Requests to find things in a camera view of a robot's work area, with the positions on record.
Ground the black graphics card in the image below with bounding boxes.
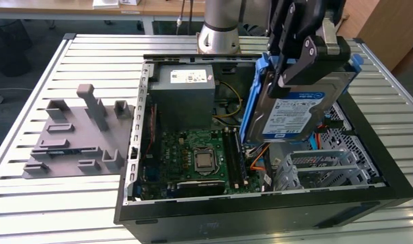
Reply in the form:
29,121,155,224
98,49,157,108
174,179,228,198

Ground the green RAM stick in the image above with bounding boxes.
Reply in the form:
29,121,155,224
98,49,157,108
46,149,82,156
236,132,249,181

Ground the black bin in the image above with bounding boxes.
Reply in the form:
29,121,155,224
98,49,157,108
0,19,34,77

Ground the hard disk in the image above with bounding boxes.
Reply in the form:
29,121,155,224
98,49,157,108
238,52,364,147

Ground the grey parts rack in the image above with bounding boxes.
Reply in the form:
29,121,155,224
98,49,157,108
21,83,137,180

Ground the orange red wire bundle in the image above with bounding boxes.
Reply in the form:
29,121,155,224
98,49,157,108
250,155,273,174

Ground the wooden desk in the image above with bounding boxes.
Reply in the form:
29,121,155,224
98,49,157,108
0,0,272,36

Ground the black PC case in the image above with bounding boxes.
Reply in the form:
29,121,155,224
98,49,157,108
113,53,413,242

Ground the yellow black wire bundle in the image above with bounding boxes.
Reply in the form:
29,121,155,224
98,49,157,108
213,80,244,119

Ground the thin red wire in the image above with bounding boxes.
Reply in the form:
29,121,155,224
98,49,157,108
147,103,157,159

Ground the green motherboard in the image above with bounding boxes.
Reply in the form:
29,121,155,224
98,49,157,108
138,128,265,201

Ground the grey power supply unit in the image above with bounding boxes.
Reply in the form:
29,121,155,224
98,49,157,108
147,63,217,131

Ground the metal socket cover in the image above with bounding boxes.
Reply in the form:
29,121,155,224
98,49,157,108
191,146,220,176

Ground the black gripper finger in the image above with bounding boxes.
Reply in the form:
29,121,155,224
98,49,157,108
278,35,352,88
266,0,298,99

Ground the silver CPU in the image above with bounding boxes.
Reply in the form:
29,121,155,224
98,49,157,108
195,153,215,170

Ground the wooden cabinet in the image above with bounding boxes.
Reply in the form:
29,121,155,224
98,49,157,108
337,0,413,73

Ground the black cable bundle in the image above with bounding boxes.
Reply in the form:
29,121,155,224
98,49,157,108
248,142,273,159

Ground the blue SATA wire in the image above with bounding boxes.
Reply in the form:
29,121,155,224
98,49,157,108
312,121,329,151

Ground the coloured power wire black connector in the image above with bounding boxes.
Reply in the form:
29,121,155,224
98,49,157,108
320,119,346,133

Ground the silver disk bay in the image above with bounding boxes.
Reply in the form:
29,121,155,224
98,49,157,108
273,148,376,191

